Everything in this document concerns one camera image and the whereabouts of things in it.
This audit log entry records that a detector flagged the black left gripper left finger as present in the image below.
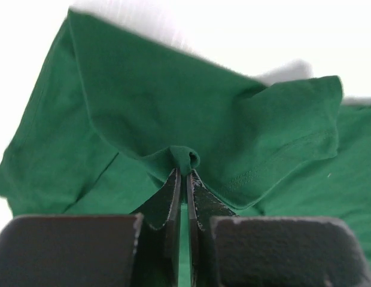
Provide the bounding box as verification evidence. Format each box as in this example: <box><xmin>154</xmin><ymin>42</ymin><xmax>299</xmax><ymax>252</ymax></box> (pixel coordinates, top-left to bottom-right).
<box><xmin>0</xmin><ymin>169</ymin><xmax>181</xmax><ymax>286</ymax></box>

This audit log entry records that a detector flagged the dark green t-shirt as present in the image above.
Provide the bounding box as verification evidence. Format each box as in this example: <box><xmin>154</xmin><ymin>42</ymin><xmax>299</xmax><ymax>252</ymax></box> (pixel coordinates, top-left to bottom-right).
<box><xmin>0</xmin><ymin>10</ymin><xmax>371</xmax><ymax>286</ymax></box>

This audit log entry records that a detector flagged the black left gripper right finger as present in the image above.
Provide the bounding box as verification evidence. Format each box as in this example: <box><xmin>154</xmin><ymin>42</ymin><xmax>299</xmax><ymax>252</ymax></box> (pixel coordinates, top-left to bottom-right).
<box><xmin>186</xmin><ymin>171</ymin><xmax>371</xmax><ymax>286</ymax></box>

